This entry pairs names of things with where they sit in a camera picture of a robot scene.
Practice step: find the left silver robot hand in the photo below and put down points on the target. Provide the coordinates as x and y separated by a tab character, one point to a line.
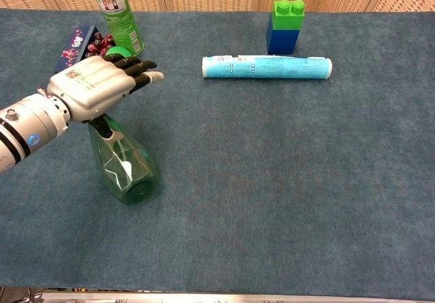
88	85

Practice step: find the green transparent spray bottle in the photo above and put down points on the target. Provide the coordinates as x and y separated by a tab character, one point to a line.
132	174

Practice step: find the red grape bunch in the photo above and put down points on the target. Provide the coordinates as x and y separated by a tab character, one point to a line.
96	46

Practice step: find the dark blue printed box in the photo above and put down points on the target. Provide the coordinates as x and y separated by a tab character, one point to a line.
76	45

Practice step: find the green ball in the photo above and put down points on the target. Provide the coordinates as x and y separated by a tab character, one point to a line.
119	51

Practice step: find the green cylindrical can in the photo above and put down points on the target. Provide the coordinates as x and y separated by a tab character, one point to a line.
119	21

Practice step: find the blue felt table cloth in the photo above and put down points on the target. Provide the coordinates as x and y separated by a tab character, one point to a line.
238	180

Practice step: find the light blue rolled tube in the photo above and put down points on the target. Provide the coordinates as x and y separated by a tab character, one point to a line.
265	68

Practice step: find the blue toy brick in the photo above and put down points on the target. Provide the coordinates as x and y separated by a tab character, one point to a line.
282	41

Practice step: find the green toy brick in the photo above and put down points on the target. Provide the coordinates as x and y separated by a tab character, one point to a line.
289	19

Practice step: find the aluminium table rail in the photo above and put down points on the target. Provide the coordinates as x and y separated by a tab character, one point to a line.
204	298

